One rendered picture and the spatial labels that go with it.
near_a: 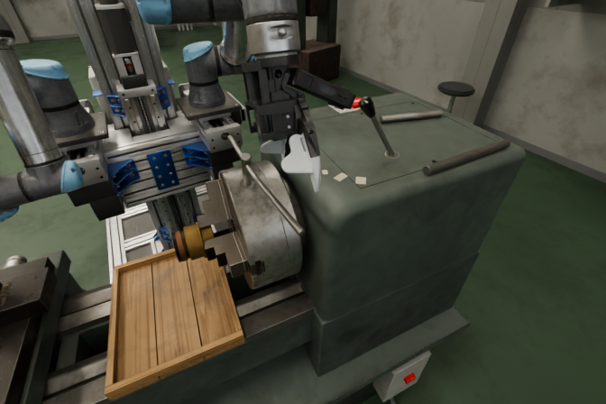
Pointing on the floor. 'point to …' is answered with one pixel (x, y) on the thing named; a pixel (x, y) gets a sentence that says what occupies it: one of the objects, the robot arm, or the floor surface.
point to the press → (328, 2)
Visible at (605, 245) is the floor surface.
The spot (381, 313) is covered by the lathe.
